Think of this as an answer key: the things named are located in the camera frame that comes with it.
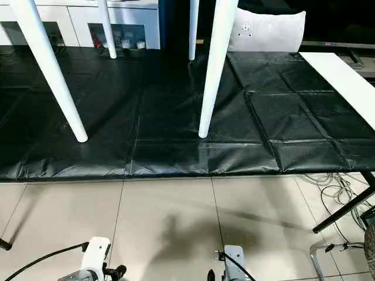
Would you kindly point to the white plastic table leg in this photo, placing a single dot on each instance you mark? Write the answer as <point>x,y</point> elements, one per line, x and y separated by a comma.
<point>216,58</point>
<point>107,29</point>
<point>193,29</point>
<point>49,73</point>

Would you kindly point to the chrome chair leg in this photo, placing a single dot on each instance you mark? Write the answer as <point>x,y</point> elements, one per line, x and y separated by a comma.
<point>315,260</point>

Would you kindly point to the black stand leg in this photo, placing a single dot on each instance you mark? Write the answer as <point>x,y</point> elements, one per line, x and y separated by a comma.
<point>6,244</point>
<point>342,213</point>

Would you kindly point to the small white jar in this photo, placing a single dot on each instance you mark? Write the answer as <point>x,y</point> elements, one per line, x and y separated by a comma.
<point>141,44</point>
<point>126,41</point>

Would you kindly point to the grey cushion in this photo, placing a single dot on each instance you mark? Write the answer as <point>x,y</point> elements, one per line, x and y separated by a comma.
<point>269,32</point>

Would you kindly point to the black cabinet with gold label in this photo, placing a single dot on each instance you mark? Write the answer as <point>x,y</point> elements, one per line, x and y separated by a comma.
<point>178,23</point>

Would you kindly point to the white sideboard with glass doors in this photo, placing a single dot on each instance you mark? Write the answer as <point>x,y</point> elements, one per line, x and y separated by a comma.
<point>73,14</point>

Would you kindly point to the black monitor with red light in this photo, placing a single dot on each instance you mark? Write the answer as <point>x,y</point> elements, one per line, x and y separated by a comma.
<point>337,44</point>

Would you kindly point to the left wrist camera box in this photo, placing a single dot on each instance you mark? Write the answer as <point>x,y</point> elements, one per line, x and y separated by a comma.
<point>96,251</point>

